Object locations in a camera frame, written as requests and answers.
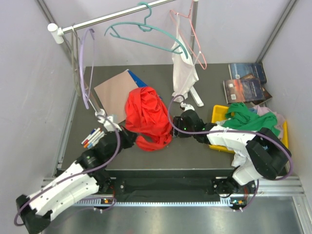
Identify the red cap marker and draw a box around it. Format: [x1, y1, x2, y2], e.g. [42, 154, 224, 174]
[81, 128, 100, 145]

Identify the pink wire hanger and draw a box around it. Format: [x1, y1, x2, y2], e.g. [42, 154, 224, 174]
[169, 0, 208, 70]

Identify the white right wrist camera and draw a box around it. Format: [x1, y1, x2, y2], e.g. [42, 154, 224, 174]
[180, 102, 195, 112]

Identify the blue cap marker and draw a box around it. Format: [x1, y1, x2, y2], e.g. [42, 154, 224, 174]
[83, 128, 102, 148]

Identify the white tank top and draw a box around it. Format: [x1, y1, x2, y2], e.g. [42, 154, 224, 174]
[172, 14, 199, 98]

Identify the green garment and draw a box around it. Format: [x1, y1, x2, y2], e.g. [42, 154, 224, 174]
[223, 103, 265, 131]

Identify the silver clothes rack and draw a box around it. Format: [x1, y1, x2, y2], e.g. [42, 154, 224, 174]
[47, 0, 205, 130]

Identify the orange cap marker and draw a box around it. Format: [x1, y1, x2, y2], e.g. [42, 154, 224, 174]
[83, 131, 102, 148]

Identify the dark brown cover book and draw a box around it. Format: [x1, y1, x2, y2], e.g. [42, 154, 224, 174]
[241, 74, 272, 105]

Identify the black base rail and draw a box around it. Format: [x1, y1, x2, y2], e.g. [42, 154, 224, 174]
[97, 169, 255, 202]

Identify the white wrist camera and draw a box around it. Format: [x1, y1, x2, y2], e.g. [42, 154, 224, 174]
[95, 109, 121, 132]
[180, 102, 195, 112]

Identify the blue cover book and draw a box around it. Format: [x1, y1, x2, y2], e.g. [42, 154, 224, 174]
[228, 63, 267, 84]

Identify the purple plastic hanger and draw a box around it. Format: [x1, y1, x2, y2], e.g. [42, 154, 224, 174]
[78, 27, 95, 110]

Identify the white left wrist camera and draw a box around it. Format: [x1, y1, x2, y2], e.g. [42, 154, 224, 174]
[95, 109, 121, 132]

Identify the lilac garment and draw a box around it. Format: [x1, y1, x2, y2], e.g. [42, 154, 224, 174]
[253, 105, 286, 140]

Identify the yellow plastic bin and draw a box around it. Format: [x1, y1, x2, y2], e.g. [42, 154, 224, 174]
[208, 104, 290, 154]

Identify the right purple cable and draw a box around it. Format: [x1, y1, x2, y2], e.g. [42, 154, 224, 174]
[167, 95, 294, 181]

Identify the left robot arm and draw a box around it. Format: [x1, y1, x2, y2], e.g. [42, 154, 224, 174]
[16, 128, 138, 234]

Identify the red tank top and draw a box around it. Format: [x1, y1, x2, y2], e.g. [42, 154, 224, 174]
[125, 86, 172, 152]

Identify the grey plastic hanger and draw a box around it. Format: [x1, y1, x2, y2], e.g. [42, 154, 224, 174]
[71, 27, 81, 97]

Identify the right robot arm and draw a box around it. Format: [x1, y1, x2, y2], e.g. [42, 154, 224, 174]
[172, 109, 293, 193]

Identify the teal plastic hanger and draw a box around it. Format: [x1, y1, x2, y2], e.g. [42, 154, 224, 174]
[104, 2, 189, 58]

